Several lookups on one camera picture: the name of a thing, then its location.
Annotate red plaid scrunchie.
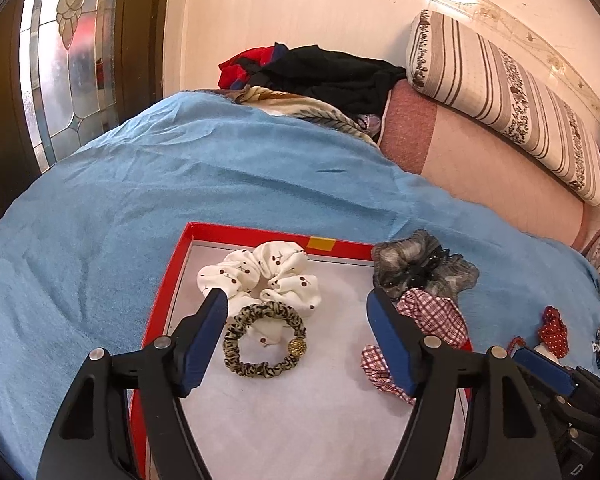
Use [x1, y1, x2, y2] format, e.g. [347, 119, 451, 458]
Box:
[361, 288, 470, 406]

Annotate blue blanket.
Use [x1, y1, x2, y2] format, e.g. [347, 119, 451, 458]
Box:
[0, 91, 600, 480]

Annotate red cardboard box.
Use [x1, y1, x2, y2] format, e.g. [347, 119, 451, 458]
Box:
[130, 221, 476, 480]

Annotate red garment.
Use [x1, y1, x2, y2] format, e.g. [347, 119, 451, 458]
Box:
[217, 46, 276, 90]

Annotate red polka dot scrunchie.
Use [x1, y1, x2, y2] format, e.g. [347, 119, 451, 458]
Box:
[537, 306, 570, 359]

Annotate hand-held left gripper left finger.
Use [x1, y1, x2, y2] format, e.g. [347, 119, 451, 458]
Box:
[36, 289, 230, 480]

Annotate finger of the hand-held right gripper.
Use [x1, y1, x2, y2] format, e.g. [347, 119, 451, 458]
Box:
[511, 346, 581, 397]

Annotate beige floral cloth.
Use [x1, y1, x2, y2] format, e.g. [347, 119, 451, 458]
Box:
[192, 85, 381, 148]

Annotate black clothing pile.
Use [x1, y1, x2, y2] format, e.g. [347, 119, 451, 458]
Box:
[235, 44, 408, 128]

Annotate purple patterned cloth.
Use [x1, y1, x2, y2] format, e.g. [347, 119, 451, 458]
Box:
[355, 114, 382, 137]

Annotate wooden stained glass door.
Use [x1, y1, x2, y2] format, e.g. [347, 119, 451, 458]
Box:
[0, 0, 186, 241]

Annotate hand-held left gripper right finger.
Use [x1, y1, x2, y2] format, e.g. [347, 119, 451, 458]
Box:
[366, 287, 563, 480]

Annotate leopard print hair tie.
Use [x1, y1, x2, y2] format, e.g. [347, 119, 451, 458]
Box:
[222, 301, 307, 380]

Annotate white cherry print scrunchie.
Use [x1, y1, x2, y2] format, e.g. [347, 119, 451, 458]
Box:
[196, 241, 322, 346]

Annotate pink quilted cushion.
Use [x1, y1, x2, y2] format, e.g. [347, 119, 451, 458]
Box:
[377, 79, 600, 252]

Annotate grey lace scrunchie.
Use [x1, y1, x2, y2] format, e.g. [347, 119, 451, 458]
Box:
[371, 229, 481, 303]

